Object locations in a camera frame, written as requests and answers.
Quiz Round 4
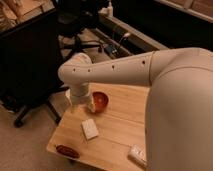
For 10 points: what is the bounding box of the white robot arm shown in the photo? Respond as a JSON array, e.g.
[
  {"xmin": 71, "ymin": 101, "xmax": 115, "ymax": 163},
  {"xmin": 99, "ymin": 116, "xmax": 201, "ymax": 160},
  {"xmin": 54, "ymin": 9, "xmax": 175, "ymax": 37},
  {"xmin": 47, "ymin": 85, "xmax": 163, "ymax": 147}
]
[{"xmin": 58, "ymin": 47, "xmax": 213, "ymax": 171}]

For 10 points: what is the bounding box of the red bowl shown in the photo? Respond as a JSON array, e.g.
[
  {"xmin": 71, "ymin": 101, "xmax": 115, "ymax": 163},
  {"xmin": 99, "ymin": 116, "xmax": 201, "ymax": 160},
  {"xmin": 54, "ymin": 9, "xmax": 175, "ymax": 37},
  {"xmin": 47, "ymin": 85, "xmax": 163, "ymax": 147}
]
[{"xmin": 93, "ymin": 92, "xmax": 109, "ymax": 112}]

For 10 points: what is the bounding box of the white paper cup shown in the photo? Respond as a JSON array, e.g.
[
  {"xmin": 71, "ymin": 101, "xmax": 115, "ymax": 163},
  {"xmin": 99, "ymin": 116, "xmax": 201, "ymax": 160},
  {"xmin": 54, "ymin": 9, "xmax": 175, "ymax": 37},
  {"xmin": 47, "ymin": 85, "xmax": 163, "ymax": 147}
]
[{"xmin": 65, "ymin": 89, "xmax": 71, "ymax": 104}]

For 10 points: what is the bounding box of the white sponge block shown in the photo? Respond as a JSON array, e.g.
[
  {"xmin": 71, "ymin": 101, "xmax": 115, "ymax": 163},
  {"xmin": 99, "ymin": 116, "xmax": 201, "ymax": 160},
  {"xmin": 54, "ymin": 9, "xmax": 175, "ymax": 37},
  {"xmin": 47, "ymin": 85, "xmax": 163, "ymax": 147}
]
[{"xmin": 82, "ymin": 119, "xmax": 99, "ymax": 140}]

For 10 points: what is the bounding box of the wooden side table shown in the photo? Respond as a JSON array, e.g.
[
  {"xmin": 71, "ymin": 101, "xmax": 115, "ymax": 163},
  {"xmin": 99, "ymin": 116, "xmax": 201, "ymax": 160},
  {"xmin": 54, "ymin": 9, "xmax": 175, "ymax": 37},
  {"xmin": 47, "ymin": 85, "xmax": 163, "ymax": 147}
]
[{"xmin": 47, "ymin": 84, "xmax": 149, "ymax": 171}]

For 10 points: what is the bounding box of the white remote control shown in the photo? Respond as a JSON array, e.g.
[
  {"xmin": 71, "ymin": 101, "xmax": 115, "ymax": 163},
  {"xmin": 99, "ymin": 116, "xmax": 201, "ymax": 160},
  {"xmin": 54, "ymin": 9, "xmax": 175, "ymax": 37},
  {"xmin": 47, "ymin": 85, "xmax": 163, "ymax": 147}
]
[{"xmin": 128, "ymin": 145, "xmax": 147, "ymax": 167}]

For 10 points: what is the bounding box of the white spray bottle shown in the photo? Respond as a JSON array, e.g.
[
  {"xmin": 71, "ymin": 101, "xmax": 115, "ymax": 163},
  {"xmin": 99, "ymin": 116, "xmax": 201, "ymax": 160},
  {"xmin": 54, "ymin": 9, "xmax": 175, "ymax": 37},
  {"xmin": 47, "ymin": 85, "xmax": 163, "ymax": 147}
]
[{"xmin": 100, "ymin": 1, "xmax": 113, "ymax": 17}]

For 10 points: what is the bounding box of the black office chair far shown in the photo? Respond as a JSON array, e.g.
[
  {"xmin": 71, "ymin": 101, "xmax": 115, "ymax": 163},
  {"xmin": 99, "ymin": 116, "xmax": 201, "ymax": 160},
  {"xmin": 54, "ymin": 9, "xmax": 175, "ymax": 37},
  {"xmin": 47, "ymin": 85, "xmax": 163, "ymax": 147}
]
[{"xmin": 51, "ymin": 0, "xmax": 104, "ymax": 59}]

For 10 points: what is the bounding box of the black office chair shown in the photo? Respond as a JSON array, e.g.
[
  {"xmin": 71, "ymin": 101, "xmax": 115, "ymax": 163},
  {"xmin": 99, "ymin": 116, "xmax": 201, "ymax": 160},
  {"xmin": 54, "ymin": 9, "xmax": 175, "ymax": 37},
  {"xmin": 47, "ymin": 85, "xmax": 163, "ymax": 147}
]
[
  {"xmin": 0, "ymin": 9, "xmax": 67, "ymax": 127},
  {"xmin": 51, "ymin": 0, "xmax": 104, "ymax": 59}
]

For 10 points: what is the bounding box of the black office chair near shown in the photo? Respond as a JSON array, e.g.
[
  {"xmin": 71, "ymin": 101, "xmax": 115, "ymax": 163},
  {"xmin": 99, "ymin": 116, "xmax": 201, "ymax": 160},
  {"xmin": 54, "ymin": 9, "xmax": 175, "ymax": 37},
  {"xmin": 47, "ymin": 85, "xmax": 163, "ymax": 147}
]
[{"xmin": 0, "ymin": 9, "xmax": 67, "ymax": 127}]

